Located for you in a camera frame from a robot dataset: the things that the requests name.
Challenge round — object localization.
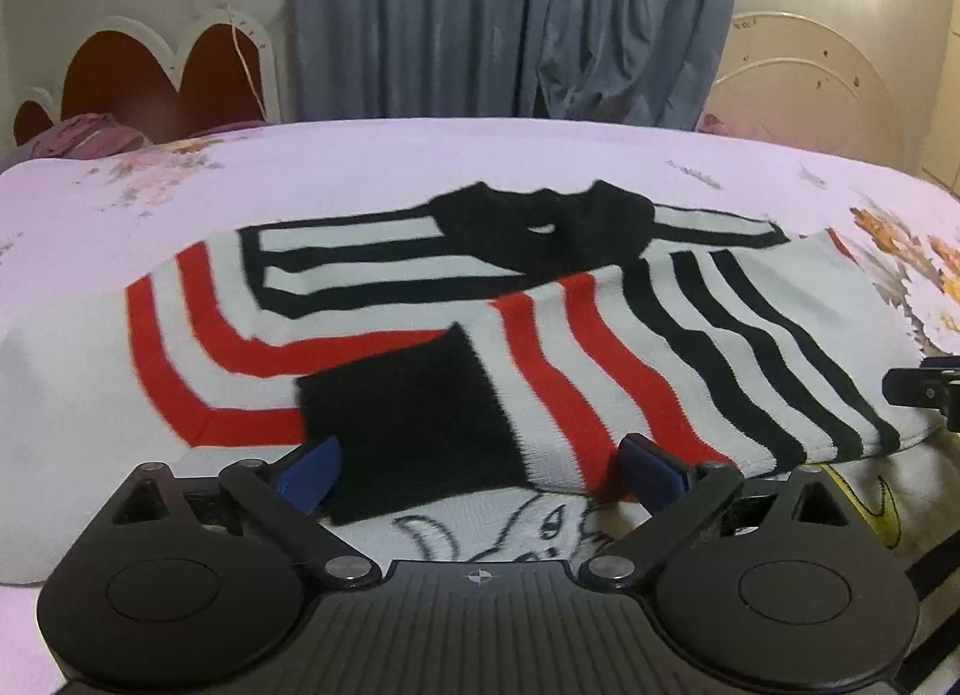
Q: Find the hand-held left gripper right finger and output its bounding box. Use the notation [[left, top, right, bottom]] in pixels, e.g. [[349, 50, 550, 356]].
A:
[[577, 432, 835, 594]]

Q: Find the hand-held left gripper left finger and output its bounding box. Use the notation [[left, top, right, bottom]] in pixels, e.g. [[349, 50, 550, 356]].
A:
[[111, 437, 381, 591]]

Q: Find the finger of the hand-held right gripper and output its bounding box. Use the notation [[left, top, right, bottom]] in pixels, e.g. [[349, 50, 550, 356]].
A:
[[882, 356, 960, 433]]

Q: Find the striped knit sweater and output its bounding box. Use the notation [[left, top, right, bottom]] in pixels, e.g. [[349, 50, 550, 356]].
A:
[[0, 267, 938, 587]]

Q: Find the white arched headboard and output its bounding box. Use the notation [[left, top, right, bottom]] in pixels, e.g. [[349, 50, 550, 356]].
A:
[[707, 11, 910, 172]]

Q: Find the pink floral bed sheet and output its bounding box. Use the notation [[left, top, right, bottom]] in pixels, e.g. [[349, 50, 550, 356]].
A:
[[0, 117, 960, 695]]

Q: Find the pink pillow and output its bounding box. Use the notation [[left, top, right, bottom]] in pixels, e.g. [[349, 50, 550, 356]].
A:
[[696, 111, 745, 139], [21, 113, 155, 160]]

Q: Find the grey blue curtain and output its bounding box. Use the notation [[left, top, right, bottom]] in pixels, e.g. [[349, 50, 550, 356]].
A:
[[289, 0, 740, 133]]

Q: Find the red headboard with white frame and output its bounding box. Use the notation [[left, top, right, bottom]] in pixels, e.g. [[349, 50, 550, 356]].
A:
[[13, 14, 283, 150]]

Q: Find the thin white hanging wire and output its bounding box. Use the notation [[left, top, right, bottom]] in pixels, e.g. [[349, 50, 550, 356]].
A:
[[189, 0, 272, 120]]

